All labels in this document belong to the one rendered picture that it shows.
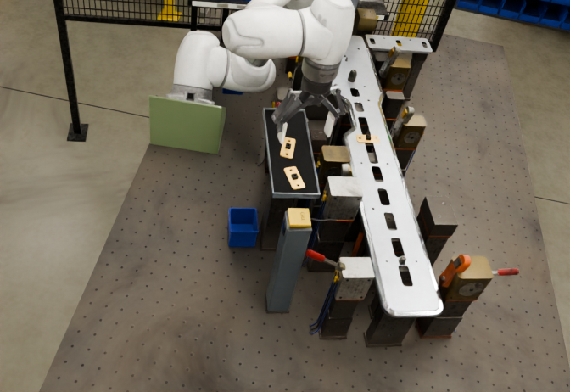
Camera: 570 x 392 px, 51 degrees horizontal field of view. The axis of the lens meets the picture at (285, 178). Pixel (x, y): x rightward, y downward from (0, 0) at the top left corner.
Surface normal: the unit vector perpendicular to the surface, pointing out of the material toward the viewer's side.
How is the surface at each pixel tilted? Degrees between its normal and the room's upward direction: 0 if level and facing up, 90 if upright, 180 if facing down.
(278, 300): 90
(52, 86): 0
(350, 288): 90
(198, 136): 90
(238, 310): 0
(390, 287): 0
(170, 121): 90
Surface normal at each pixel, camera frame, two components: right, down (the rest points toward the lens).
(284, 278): 0.10, 0.74
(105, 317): 0.15, -0.67
